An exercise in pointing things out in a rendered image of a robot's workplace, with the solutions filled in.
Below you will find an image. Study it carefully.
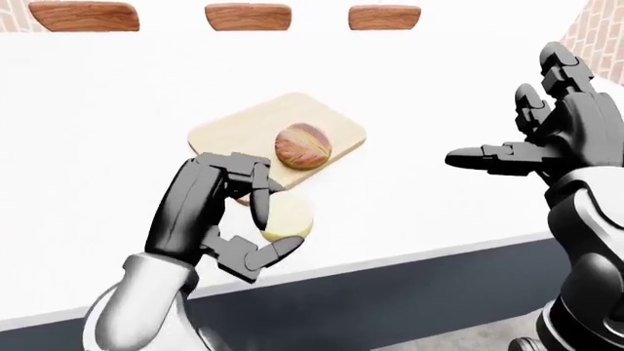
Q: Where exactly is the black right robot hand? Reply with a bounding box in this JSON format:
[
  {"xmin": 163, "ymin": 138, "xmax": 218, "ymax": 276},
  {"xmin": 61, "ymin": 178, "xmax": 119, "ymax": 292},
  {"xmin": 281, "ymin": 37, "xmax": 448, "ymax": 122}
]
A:
[{"xmin": 445, "ymin": 41, "xmax": 624, "ymax": 191}]

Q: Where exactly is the light wooden cutting board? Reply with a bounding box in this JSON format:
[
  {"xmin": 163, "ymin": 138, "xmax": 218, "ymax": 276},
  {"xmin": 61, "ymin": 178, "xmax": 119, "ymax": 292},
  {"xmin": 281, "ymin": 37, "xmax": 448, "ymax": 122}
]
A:
[{"xmin": 187, "ymin": 91, "xmax": 368, "ymax": 207}]

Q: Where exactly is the pale yellow cheese wheel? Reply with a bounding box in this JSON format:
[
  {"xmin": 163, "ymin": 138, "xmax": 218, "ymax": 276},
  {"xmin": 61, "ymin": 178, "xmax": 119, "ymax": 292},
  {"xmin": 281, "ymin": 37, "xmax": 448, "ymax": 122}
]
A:
[{"xmin": 258, "ymin": 190, "xmax": 315, "ymax": 243}]

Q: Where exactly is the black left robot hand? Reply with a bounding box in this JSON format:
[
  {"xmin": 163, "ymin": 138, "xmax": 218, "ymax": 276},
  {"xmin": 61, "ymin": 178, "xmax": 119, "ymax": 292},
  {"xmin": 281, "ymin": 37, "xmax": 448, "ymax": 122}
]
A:
[{"xmin": 144, "ymin": 152, "xmax": 306, "ymax": 285}]

